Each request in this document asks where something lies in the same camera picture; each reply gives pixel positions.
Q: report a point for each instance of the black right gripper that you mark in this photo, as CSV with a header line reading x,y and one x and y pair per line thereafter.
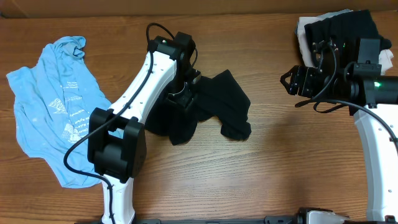
x,y
302,78

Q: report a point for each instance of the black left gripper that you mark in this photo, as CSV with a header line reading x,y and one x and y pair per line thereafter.
x,y
181,101

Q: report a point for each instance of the black t-shirt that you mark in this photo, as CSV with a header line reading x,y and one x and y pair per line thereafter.
x,y
220,96

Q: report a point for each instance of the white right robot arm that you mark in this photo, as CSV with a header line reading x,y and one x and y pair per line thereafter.
x,y
372,101

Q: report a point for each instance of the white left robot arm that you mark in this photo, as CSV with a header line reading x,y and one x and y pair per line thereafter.
x,y
117,142

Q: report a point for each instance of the folded black garment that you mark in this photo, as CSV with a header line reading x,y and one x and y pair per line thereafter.
x,y
345,29

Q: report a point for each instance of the folded beige garment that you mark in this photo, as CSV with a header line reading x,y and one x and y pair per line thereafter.
x,y
385,57

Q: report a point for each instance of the light blue t-shirt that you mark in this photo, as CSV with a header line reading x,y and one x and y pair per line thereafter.
x,y
53,104

